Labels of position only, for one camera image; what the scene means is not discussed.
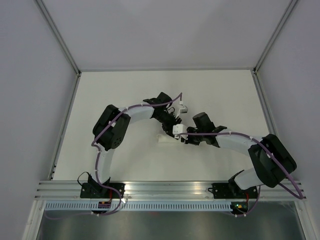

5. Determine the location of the white cloth napkin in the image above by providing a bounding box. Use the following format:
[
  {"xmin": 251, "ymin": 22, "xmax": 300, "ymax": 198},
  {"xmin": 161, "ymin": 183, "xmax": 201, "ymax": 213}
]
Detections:
[{"xmin": 156, "ymin": 134, "xmax": 181, "ymax": 144}]

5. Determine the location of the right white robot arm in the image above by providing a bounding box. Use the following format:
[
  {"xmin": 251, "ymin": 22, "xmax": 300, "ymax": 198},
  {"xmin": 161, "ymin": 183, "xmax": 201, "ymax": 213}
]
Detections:
[{"xmin": 172, "ymin": 112, "xmax": 298, "ymax": 198}]

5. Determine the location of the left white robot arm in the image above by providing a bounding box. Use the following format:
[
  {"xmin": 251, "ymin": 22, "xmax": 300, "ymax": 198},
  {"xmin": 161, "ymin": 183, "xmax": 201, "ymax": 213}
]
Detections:
[{"xmin": 80, "ymin": 92, "xmax": 183, "ymax": 199}]

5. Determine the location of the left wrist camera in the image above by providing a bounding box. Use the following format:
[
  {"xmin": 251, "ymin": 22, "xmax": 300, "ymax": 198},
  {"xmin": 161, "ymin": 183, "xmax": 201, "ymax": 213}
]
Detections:
[{"xmin": 177, "ymin": 100, "xmax": 189, "ymax": 116}]

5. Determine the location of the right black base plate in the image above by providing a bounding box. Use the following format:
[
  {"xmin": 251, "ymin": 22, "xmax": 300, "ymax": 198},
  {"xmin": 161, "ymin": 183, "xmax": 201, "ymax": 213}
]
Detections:
[{"xmin": 211, "ymin": 182, "xmax": 258, "ymax": 200}]

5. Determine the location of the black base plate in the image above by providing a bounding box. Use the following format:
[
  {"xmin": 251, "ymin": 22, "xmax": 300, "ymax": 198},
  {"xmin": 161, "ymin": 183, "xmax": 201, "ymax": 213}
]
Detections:
[
  {"xmin": 80, "ymin": 182, "xmax": 125, "ymax": 199},
  {"xmin": 211, "ymin": 182, "xmax": 258, "ymax": 200}
]

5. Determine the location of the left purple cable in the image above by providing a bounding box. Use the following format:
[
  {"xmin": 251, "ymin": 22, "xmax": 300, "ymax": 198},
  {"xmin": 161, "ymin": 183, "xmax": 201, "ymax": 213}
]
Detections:
[{"xmin": 44, "ymin": 92, "xmax": 184, "ymax": 221}]

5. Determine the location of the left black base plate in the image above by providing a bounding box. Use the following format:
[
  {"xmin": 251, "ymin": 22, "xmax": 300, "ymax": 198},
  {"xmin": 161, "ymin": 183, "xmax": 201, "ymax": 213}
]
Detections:
[{"xmin": 80, "ymin": 182, "xmax": 125, "ymax": 199}]

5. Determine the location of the aluminium front rail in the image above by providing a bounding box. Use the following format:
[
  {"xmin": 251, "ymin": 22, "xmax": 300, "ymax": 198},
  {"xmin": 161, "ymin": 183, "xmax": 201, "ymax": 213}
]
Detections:
[{"xmin": 33, "ymin": 180, "xmax": 298, "ymax": 202}]

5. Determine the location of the white slotted cable duct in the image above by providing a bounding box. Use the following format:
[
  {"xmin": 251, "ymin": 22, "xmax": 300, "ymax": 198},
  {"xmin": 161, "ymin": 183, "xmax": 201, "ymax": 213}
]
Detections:
[{"xmin": 45, "ymin": 201, "xmax": 232, "ymax": 212}]

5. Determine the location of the right aluminium frame post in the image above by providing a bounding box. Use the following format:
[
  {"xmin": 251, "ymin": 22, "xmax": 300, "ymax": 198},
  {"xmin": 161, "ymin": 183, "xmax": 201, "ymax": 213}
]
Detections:
[{"xmin": 251, "ymin": 0, "xmax": 300, "ymax": 75}]

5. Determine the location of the aluminium frame post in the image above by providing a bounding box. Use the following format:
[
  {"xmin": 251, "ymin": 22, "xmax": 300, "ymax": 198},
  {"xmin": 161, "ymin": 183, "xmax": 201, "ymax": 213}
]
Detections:
[
  {"xmin": 251, "ymin": 0, "xmax": 300, "ymax": 75},
  {"xmin": 34, "ymin": 0, "xmax": 81, "ymax": 76}
]

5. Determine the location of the left aluminium frame post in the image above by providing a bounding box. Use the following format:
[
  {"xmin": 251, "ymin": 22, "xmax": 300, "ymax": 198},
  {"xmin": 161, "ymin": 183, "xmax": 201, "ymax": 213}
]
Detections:
[{"xmin": 34, "ymin": 0, "xmax": 81, "ymax": 76}]

